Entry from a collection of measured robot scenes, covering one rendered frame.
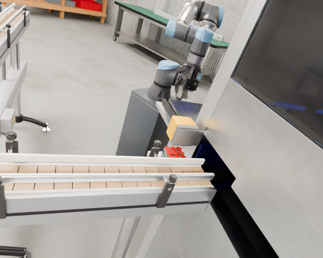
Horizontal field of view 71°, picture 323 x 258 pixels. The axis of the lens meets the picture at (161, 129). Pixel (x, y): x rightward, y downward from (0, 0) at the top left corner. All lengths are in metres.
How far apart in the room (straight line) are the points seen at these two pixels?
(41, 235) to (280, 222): 1.33
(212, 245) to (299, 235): 0.29
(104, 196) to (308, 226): 0.41
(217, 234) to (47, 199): 0.45
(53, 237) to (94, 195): 1.05
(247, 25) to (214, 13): 0.84
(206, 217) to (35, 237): 1.10
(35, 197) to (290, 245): 0.51
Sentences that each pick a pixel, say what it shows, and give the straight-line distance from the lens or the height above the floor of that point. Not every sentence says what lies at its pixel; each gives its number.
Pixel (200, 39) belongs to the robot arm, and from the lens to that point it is 1.06.
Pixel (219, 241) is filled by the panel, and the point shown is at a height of 0.84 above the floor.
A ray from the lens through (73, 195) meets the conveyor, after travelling 0.55.
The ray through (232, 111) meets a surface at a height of 1.14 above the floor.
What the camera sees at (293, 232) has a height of 1.05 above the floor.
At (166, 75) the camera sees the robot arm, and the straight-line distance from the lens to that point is 1.36.
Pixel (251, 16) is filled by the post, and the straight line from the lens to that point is 0.68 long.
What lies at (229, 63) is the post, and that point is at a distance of 0.69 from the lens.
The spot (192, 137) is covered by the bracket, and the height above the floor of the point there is 1.00.
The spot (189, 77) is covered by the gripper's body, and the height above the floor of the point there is 1.06.
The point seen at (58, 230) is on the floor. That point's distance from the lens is 1.61.
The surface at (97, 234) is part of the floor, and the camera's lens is 1.60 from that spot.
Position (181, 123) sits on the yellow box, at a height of 1.03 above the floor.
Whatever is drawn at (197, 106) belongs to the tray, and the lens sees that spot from 1.25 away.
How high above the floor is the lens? 1.36
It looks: 30 degrees down
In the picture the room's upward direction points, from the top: 20 degrees clockwise
